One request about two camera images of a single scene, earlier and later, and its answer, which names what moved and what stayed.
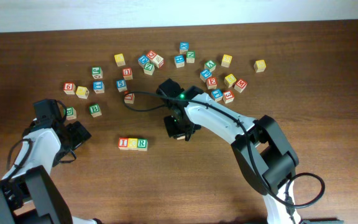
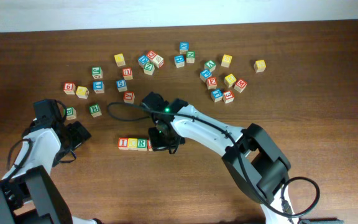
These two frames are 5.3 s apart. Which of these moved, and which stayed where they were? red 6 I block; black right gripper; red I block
Moved: black right gripper
Stayed: red I block; red 6 I block
